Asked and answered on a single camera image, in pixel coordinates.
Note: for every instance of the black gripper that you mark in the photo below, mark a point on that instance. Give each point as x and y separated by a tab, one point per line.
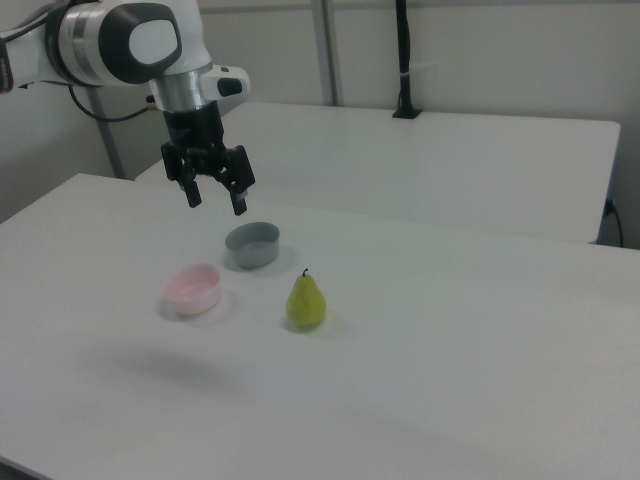
195	127

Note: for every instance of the green yellow pear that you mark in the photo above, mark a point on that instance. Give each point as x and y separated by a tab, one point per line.
306	305

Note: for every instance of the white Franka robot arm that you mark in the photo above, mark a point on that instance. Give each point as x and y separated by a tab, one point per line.
140	45

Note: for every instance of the grey plastic bowl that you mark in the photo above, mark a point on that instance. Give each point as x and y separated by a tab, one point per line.
252	245

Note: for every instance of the pink plastic bowl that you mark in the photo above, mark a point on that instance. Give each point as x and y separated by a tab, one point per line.
192	292

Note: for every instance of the white side table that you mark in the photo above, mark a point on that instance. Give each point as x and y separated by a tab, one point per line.
425	165

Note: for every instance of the grey partition post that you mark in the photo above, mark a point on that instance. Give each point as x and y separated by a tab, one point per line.
327	50

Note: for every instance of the black camera stand pole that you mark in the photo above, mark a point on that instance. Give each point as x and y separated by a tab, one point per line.
404	60

